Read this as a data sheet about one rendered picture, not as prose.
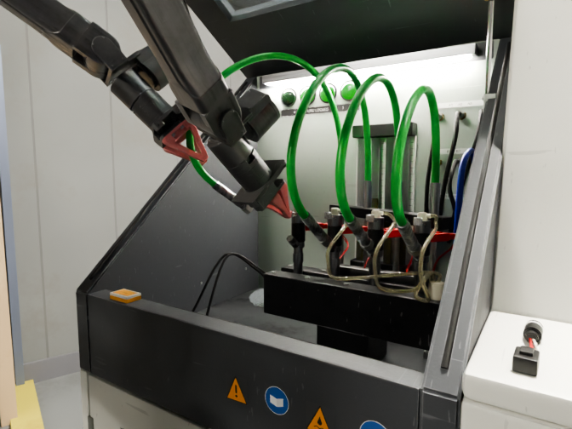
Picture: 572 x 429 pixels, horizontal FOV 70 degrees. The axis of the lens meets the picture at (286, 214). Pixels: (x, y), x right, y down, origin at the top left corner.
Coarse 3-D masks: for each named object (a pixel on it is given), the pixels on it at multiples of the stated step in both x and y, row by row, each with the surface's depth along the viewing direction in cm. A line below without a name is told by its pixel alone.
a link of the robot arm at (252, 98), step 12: (252, 96) 65; (264, 96) 65; (252, 108) 64; (264, 108) 66; (276, 108) 67; (228, 120) 58; (240, 120) 60; (252, 120) 65; (264, 120) 66; (276, 120) 69; (204, 132) 64; (228, 132) 59; (240, 132) 61; (264, 132) 68; (228, 144) 61
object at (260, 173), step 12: (252, 156) 67; (240, 168) 66; (252, 168) 67; (264, 168) 68; (276, 168) 70; (240, 180) 68; (252, 180) 68; (264, 180) 68; (240, 192) 71; (252, 192) 69; (240, 204) 70; (252, 204) 67
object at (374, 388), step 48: (96, 336) 76; (144, 336) 69; (192, 336) 62; (240, 336) 57; (288, 336) 58; (144, 384) 70; (192, 384) 63; (288, 384) 53; (336, 384) 49; (384, 384) 46
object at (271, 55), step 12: (240, 60) 78; (252, 60) 79; (288, 60) 85; (300, 60) 86; (228, 72) 77; (312, 72) 88; (324, 84) 90; (336, 108) 93; (336, 120) 93; (336, 132) 94; (192, 144) 74
